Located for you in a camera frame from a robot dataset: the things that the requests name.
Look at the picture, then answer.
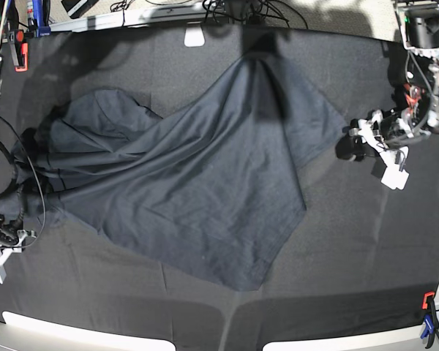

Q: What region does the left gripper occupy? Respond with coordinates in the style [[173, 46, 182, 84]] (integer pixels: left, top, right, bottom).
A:
[[345, 107, 430, 172]]

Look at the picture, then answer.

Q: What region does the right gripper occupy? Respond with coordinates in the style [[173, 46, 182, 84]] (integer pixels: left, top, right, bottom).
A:
[[0, 214, 37, 267]]

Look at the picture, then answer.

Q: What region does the dark navy t-shirt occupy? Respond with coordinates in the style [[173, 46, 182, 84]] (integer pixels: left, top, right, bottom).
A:
[[12, 56, 345, 291]]

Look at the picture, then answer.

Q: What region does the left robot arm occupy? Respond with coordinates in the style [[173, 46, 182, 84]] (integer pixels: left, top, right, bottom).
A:
[[336, 1, 439, 171]]

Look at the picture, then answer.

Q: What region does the black table cloth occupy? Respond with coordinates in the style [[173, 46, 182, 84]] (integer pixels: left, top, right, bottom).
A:
[[0, 26, 439, 350]]

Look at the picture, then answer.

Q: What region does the orange clamp far left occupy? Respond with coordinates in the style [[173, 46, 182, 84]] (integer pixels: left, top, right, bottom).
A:
[[7, 29, 29, 72]]

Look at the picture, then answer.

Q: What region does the orange blue clamp near right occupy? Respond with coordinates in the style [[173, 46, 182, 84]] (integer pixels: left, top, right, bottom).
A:
[[420, 291, 439, 350]]

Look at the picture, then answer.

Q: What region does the blue clamp top left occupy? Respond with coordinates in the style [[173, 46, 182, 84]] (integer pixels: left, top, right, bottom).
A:
[[26, 0, 51, 37]]

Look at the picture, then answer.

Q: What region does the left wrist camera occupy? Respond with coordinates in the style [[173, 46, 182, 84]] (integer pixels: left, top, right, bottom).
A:
[[380, 165, 409, 190]]

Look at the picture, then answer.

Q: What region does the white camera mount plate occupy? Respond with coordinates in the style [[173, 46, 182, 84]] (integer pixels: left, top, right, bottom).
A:
[[184, 23, 206, 48]]

